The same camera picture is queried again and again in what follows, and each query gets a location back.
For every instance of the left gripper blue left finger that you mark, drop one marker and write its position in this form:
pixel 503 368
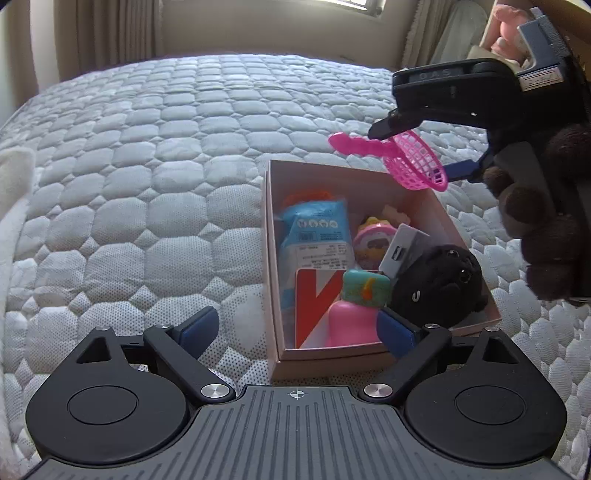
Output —
pixel 195 334

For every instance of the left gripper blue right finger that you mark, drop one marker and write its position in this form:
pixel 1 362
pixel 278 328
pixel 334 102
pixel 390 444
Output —
pixel 397 334

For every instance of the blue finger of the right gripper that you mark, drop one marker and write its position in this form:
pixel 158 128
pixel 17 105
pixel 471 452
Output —
pixel 467 170

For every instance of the pink green squishy toy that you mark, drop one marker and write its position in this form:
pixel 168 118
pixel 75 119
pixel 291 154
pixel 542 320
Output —
pixel 353 318

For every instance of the pink toy strainer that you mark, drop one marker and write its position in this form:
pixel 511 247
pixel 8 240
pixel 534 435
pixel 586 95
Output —
pixel 407 158

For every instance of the black plush toy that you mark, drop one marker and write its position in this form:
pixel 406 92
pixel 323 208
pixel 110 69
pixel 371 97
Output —
pixel 443 286

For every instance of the white power strip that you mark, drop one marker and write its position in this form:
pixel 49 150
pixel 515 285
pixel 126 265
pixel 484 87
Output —
pixel 407 245

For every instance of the red white book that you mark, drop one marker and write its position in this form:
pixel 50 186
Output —
pixel 314 293

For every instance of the yellow pink jelly cup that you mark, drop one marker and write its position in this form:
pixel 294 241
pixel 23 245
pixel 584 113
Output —
pixel 372 242

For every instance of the blue white snack bag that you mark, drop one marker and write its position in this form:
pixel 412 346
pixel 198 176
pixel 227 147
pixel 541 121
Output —
pixel 316 236

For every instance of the orange plastic scoop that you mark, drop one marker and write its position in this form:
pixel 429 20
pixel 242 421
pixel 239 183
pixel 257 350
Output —
pixel 305 197

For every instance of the small toy milk bottle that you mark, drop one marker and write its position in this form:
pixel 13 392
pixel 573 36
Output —
pixel 394 216

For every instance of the black gloved right hand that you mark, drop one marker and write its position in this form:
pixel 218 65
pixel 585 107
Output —
pixel 553 245

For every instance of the pink plush toy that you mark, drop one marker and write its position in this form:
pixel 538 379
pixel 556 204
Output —
pixel 509 42

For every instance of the pink cardboard box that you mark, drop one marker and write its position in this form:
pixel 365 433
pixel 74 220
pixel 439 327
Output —
pixel 366 193

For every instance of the white fluffy blanket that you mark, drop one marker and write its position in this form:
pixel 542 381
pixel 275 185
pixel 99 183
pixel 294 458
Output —
pixel 17 179

